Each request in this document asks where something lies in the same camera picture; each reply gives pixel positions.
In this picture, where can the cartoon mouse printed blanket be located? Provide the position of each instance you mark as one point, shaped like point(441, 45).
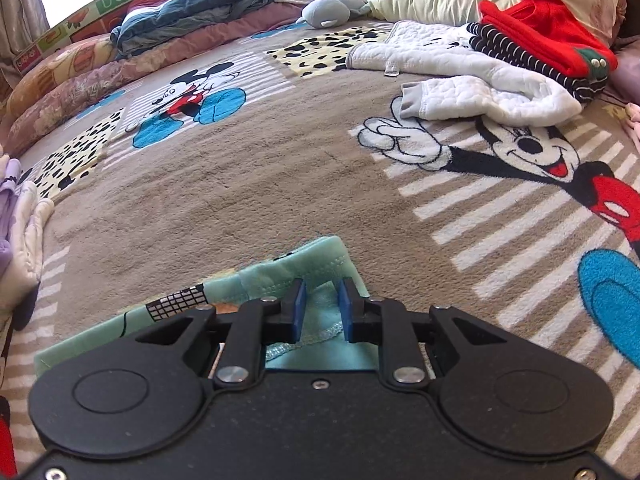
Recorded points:
point(250, 185)

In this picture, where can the mint green printed garment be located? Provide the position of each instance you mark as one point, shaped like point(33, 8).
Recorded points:
point(320, 270)

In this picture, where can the mauve quilt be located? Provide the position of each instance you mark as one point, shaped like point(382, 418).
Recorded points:
point(100, 85)

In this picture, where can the white quilted garment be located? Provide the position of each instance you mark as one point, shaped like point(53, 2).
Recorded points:
point(500, 80)

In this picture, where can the purple folded garment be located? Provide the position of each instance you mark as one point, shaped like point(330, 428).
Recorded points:
point(7, 210)

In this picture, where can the red garment with green cuff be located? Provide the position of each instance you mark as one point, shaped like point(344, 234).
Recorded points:
point(540, 25)

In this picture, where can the cream folded garment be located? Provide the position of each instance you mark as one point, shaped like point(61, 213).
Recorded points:
point(30, 230)

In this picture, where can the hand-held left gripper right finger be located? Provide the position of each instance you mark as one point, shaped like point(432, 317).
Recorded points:
point(345, 312)

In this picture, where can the grey plush toy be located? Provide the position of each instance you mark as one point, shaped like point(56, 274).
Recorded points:
point(325, 10)

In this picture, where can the orange floral pillow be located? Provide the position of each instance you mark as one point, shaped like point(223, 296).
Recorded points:
point(55, 67)

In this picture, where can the grey curtain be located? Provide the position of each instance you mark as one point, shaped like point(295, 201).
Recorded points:
point(20, 0)

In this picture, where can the colourful alphabet board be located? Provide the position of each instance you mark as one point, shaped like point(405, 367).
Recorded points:
point(115, 2)

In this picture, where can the pink embroidered garment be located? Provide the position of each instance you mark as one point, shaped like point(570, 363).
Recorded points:
point(634, 120)

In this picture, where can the purple pillow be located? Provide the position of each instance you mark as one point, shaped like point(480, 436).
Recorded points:
point(627, 72)

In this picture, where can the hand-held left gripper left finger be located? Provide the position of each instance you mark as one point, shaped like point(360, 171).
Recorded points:
point(298, 310)

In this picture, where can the blue folded blanket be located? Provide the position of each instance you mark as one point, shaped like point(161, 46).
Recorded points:
point(200, 5)

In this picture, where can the navy striped folded garment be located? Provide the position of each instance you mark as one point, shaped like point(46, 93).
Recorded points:
point(492, 42)

